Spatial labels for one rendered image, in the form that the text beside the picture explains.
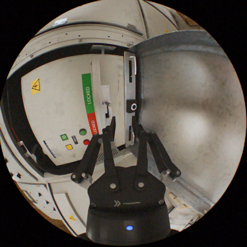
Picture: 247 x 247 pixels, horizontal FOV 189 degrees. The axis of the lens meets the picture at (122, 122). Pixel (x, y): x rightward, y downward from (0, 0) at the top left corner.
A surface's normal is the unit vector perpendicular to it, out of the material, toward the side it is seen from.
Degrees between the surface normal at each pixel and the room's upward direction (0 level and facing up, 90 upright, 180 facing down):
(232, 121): 0
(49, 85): 90
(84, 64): 90
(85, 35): 90
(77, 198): 90
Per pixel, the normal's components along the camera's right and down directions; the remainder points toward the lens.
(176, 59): -0.86, 0.26
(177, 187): -0.03, -0.89
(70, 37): 0.51, 0.39
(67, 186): 0.16, -0.69
